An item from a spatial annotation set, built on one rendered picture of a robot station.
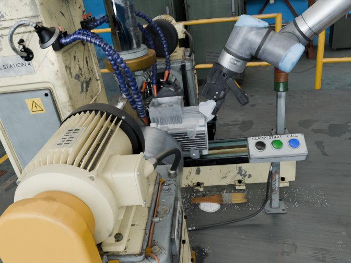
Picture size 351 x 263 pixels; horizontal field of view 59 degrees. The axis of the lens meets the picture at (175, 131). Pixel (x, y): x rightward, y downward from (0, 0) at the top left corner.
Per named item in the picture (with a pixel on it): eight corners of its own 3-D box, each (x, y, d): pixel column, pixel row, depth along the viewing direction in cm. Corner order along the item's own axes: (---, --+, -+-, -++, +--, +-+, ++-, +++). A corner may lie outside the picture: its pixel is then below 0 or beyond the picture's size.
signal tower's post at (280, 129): (272, 138, 150) (273, 51, 130) (269, 130, 157) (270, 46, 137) (290, 136, 149) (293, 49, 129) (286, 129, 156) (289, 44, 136)
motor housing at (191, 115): (156, 167, 120) (147, 123, 111) (162, 142, 136) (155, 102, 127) (208, 164, 117) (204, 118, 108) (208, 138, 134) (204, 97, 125)
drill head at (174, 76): (136, 141, 141) (124, 90, 129) (149, 105, 177) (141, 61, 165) (191, 137, 138) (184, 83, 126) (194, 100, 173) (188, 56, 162)
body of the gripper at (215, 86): (200, 89, 111) (214, 58, 105) (222, 98, 112) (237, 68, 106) (199, 97, 104) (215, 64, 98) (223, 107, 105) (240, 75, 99)
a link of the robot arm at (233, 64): (246, 56, 105) (250, 64, 96) (240, 69, 107) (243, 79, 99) (222, 45, 104) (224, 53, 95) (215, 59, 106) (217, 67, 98)
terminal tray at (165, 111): (151, 127, 116) (148, 109, 113) (155, 114, 126) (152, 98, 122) (183, 124, 115) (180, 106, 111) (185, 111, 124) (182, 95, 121)
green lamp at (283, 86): (275, 92, 140) (275, 83, 138) (272, 87, 145) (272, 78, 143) (289, 91, 139) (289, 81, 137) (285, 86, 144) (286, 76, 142)
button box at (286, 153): (248, 164, 99) (249, 156, 95) (246, 144, 103) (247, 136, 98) (305, 160, 97) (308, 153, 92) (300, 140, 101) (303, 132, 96)
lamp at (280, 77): (275, 83, 138) (275, 73, 135) (272, 78, 143) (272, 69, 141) (289, 81, 137) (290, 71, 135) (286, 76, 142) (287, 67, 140)
